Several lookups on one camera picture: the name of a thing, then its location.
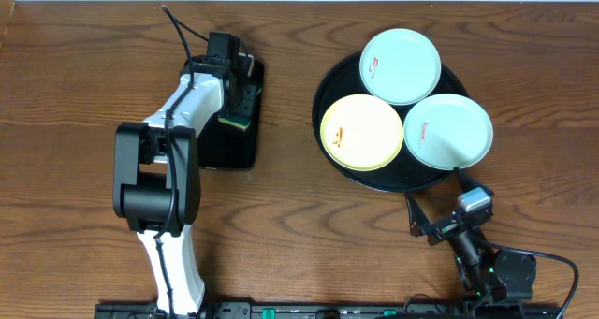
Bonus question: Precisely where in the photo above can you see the yellow plate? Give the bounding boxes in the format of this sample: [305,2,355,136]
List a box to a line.
[317,94,404,171]

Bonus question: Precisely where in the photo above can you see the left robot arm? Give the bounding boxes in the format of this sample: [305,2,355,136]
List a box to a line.
[113,53,265,318]

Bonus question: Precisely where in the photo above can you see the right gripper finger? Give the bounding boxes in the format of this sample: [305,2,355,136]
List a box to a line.
[404,193,430,237]
[453,167,493,196]

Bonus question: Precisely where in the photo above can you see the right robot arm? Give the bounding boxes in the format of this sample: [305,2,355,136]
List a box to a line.
[405,167,536,304]

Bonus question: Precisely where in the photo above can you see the black rectangular tray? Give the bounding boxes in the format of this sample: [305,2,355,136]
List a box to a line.
[197,60,265,170]

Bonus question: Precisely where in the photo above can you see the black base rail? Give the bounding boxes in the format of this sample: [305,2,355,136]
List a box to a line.
[94,302,560,319]

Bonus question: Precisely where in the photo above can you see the light green plate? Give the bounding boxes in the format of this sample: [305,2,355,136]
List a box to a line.
[403,94,494,170]
[358,28,442,106]

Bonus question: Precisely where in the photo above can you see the green yellow sponge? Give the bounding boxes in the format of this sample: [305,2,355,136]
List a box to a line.
[217,82,263,132]

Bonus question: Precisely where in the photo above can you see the round black tray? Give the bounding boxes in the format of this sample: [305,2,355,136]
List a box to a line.
[312,51,453,193]

